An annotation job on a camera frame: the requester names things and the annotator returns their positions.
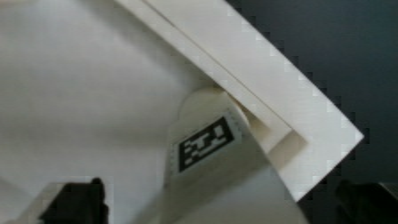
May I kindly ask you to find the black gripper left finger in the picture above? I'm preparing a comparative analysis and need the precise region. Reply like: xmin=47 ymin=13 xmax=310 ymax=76
xmin=27 ymin=177 xmax=111 ymax=224

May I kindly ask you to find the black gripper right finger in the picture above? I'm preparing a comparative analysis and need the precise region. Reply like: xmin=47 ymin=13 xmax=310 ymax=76
xmin=336 ymin=180 xmax=398 ymax=224

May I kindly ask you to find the white leg with tag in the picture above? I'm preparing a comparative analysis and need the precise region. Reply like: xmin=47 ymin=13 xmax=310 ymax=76
xmin=161 ymin=88 xmax=310 ymax=224

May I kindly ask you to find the white square tabletop part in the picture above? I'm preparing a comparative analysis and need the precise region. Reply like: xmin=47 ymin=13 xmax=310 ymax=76
xmin=0 ymin=0 xmax=214 ymax=224

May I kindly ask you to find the white U-shaped fence wall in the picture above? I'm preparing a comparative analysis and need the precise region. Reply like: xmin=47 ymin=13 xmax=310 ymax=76
xmin=146 ymin=0 xmax=363 ymax=198

